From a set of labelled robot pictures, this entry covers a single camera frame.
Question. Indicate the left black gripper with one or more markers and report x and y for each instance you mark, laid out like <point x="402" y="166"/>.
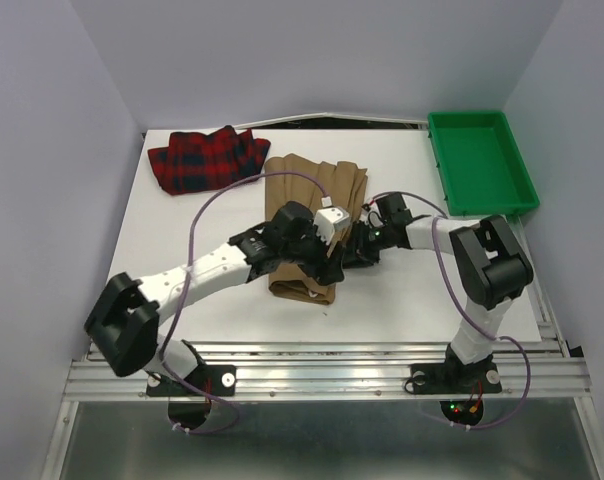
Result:
<point x="326" y="272"/>

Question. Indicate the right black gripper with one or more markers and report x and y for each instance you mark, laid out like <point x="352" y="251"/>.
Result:
<point x="357" y="253"/>

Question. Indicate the tan brown skirt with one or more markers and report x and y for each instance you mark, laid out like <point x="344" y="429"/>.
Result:
<point x="294" y="178"/>

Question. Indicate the red plaid skirt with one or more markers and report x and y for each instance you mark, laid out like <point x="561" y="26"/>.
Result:
<point x="194" y="162"/>

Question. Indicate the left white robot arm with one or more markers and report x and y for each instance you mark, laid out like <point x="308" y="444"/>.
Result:
<point x="125" y="320"/>

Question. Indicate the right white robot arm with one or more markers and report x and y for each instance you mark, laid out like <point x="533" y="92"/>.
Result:
<point x="483" y="266"/>

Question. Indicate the green plastic bin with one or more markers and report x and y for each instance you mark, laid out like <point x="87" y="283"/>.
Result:
<point x="479" y="163"/>

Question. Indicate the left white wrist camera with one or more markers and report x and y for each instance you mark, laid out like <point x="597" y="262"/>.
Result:
<point x="329" y="222"/>

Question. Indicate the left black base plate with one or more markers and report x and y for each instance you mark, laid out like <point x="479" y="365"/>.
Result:
<point x="218" y="380"/>

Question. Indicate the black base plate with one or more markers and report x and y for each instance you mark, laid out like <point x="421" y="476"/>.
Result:
<point x="218" y="380"/>
<point x="443" y="379"/>

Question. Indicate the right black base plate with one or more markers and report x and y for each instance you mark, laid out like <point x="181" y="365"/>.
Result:
<point x="443" y="379"/>

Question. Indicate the aluminium rail frame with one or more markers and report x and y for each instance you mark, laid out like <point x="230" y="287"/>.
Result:
<point x="338" y="411"/>

